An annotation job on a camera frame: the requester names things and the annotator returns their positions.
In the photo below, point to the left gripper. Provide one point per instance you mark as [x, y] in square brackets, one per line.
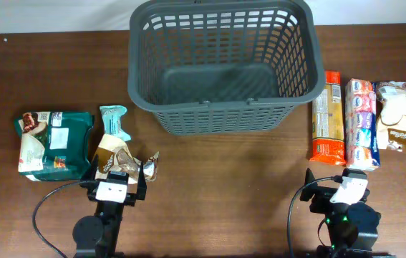
[89, 181]

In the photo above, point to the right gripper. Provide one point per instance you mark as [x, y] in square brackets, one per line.
[323, 195]

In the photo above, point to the brown snack bag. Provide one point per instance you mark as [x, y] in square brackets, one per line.
[114, 157]

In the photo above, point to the orange spaghetti packet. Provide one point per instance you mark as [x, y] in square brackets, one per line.
[327, 123]

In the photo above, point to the Kleenex tissue multipack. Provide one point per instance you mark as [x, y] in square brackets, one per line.
[360, 116]

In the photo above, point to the teal snack wrapper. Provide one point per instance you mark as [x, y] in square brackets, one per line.
[112, 121]

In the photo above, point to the green food pouch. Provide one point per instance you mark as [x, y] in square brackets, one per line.
[54, 144]

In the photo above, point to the beige Pantree rice bag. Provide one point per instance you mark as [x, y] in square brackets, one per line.
[391, 122]

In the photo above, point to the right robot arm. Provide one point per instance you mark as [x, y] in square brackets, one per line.
[351, 223]

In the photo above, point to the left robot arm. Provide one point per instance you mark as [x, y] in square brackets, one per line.
[97, 235]

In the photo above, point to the grey plastic basket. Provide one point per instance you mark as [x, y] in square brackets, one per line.
[205, 67]

